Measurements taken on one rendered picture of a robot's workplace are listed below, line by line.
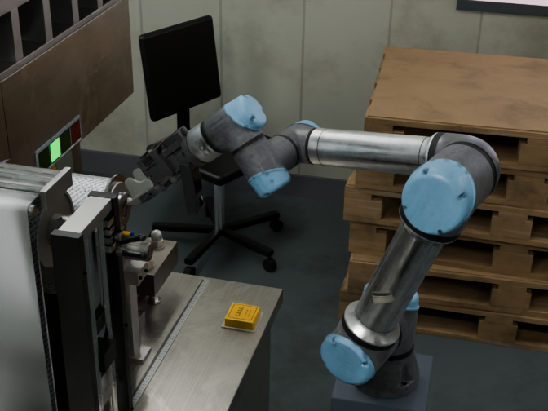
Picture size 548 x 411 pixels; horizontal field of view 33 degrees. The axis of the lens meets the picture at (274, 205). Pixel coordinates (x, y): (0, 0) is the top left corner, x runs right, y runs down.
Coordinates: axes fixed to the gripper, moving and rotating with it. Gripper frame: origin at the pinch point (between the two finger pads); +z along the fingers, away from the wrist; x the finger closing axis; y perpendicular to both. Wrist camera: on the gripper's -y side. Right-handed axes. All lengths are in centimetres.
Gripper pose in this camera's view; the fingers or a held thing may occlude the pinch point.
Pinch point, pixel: (135, 201)
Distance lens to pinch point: 196.5
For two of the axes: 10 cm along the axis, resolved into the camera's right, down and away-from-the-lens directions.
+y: -6.1, -7.6, -2.3
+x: -2.5, 4.6, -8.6
